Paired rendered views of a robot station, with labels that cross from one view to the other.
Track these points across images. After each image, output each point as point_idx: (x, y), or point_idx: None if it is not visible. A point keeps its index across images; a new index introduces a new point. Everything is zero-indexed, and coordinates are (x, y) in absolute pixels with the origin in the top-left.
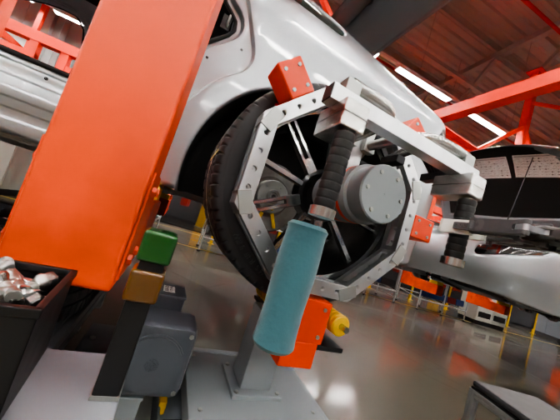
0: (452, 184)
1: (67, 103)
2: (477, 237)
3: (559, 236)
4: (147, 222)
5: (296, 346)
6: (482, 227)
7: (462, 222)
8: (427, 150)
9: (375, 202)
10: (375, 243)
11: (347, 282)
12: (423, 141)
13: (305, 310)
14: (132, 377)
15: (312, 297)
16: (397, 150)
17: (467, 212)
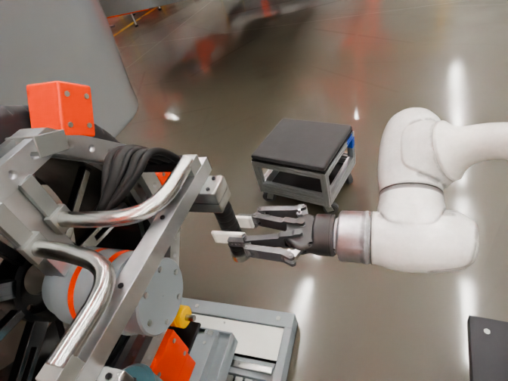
0: (199, 204)
1: None
2: (248, 227)
3: (312, 252)
4: None
5: (179, 379)
6: (259, 255)
7: (233, 236)
8: (169, 240)
9: (164, 313)
10: (140, 221)
11: None
12: (161, 243)
13: (165, 366)
14: None
15: (157, 351)
16: (103, 196)
17: (230, 222)
